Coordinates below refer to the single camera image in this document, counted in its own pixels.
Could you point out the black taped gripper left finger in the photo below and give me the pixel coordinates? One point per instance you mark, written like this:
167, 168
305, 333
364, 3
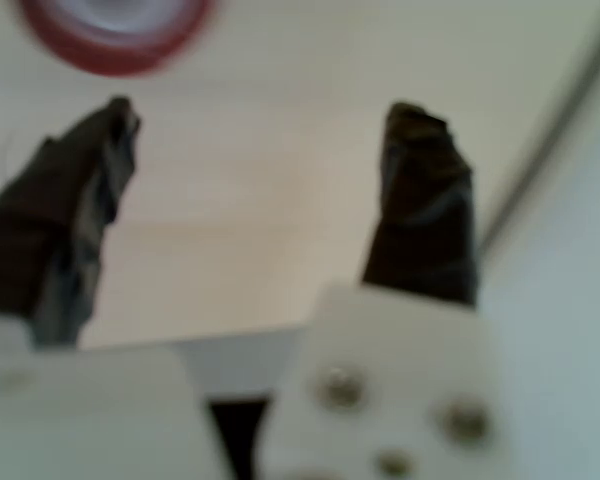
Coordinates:
35, 230

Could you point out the red ring-shaped object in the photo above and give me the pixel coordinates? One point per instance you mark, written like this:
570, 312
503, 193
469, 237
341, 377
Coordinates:
105, 56

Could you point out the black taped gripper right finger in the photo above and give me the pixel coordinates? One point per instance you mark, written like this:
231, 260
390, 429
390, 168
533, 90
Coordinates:
425, 225

